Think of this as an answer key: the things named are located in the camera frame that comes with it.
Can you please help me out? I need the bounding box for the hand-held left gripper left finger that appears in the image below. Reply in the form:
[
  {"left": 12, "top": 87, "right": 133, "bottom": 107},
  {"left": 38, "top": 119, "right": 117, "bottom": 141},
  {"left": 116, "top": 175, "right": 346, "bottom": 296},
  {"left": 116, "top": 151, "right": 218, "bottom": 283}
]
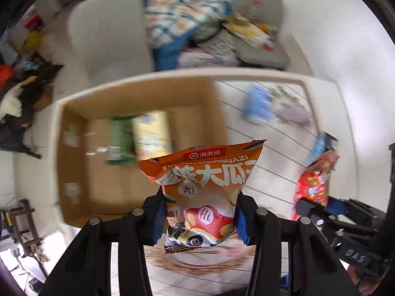
[{"left": 40, "top": 187, "right": 168, "bottom": 296}]

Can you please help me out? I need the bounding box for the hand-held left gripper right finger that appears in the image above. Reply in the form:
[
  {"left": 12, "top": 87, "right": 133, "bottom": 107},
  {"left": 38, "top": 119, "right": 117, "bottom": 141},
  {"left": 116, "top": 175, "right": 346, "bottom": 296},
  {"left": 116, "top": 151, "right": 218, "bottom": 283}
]
[{"left": 233, "top": 191, "right": 360, "bottom": 296}]

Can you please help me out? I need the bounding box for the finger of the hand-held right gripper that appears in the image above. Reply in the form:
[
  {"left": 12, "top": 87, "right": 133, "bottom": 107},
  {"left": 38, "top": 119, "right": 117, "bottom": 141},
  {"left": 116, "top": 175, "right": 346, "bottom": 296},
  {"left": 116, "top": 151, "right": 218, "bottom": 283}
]
[
  {"left": 293, "top": 199, "right": 331, "bottom": 226},
  {"left": 326, "top": 196, "right": 386, "bottom": 222}
]

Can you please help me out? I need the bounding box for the red snack packet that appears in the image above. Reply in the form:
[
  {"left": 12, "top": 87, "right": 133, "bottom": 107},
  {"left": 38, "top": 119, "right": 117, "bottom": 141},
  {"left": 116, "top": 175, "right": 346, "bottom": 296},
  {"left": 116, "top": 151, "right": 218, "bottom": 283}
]
[{"left": 292, "top": 150, "right": 340, "bottom": 221}]

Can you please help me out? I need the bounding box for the orange snack packet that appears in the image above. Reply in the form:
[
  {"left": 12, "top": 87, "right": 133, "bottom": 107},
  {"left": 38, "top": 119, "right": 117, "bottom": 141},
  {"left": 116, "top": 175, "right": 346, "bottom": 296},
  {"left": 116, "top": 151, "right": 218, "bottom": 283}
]
[{"left": 137, "top": 139, "right": 266, "bottom": 255}]

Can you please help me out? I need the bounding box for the yellow snack packet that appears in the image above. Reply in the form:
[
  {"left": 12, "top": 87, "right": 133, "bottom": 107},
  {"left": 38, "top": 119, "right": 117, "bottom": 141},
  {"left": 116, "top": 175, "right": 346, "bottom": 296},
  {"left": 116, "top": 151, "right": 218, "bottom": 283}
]
[{"left": 132, "top": 111, "right": 174, "bottom": 161}]

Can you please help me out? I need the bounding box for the green snack packet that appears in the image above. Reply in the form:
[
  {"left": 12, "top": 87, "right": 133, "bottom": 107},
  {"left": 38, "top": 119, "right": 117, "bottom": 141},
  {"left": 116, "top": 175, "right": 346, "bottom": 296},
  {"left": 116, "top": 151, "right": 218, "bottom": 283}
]
[{"left": 105, "top": 115, "right": 139, "bottom": 166}]

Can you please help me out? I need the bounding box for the cardboard box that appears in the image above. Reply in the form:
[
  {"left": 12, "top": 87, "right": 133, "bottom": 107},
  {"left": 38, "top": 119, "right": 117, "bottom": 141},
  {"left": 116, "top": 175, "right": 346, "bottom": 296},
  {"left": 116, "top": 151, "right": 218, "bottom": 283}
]
[{"left": 55, "top": 77, "right": 229, "bottom": 225}]

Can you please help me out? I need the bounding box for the round woven mat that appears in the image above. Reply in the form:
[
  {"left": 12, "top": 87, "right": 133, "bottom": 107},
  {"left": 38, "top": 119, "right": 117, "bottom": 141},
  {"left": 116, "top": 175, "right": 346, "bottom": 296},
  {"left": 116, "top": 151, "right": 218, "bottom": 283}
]
[{"left": 144, "top": 241, "right": 257, "bottom": 274}]

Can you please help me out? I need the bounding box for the blue and black packet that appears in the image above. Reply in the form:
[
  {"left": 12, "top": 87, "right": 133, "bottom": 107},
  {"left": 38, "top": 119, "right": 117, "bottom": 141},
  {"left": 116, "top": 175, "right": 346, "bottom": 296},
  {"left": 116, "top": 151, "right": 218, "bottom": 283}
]
[{"left": 308, "top": 132, "right": 340, "bottom": 165}]

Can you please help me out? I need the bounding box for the lavender packet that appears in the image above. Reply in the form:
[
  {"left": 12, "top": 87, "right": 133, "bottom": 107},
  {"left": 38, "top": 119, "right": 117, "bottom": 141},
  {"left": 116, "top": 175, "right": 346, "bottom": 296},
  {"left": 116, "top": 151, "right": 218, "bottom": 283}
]
[{"left": 273, "top": 100, "right": 312, "bottom": 127}]

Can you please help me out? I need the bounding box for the light blue packet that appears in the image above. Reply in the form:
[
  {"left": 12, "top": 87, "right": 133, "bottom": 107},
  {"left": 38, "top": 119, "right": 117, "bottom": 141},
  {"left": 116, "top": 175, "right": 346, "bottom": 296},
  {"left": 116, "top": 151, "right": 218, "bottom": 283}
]
[{"left": 241, "top": 83, "right": 275, "bottom": 124}]

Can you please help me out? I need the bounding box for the wooden rack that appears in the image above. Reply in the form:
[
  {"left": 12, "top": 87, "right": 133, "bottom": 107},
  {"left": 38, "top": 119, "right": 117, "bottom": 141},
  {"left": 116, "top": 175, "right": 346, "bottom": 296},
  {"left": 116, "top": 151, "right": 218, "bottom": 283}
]
[{"left": 0, "top": 198, "right": 44, "bottom": 257}]

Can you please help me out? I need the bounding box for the blue cloth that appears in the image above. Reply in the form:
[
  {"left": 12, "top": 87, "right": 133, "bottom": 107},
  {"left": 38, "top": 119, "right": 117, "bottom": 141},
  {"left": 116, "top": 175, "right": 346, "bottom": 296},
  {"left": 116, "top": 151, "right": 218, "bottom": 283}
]
[{"left": 153, "top": 32, "right": 199, "bottom": 72}]

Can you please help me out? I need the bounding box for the pink patterned cloth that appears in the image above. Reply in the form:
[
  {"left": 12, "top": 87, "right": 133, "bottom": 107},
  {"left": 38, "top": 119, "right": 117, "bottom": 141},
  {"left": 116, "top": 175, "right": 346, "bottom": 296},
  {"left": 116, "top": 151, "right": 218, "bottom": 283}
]
[{"left": 177, "top": 50, "right": 239, "bottom": 69}]

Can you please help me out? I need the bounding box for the pile of dark clothes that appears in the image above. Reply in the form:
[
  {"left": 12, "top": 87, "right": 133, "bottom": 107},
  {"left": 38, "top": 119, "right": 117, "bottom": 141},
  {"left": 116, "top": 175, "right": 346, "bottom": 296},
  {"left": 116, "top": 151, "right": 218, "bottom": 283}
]
[{"left": 0, "top": 54, "right": 64, "bottom": 159}]

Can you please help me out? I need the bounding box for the striped cushion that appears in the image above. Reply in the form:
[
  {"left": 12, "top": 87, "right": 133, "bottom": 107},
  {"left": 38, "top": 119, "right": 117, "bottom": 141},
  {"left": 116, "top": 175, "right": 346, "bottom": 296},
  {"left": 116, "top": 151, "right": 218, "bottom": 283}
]
[{"left": 196, "top": 30, "right": 239, "bottom": 56}]

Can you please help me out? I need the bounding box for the yellow and white booklet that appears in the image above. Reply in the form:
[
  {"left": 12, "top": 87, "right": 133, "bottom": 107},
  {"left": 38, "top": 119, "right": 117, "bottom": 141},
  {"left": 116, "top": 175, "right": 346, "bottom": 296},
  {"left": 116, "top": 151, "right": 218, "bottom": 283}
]
[{"left": 224, "top": 20, "right": 274, "bottom": 50}]

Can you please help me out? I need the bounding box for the grey floor chair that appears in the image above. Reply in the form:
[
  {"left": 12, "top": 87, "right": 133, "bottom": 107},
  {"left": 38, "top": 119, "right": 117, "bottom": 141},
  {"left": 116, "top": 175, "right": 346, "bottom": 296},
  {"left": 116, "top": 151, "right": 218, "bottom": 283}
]
[{"left": 231, "top": 0, "right": 291, "bottom": 70}]

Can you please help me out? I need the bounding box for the plaid blanket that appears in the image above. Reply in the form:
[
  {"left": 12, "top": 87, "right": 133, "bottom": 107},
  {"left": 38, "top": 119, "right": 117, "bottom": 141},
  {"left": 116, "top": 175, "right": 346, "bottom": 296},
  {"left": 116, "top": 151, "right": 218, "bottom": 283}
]
[{"left": 135, "top": 0, "right": 233, "bottom": 50}]

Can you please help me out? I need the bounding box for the yellow bag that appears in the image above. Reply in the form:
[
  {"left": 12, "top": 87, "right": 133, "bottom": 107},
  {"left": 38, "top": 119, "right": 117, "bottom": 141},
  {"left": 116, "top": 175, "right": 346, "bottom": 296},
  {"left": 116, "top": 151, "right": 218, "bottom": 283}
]
[{"left": 22, "top": 31, "right": 43, "bottom": 52}]

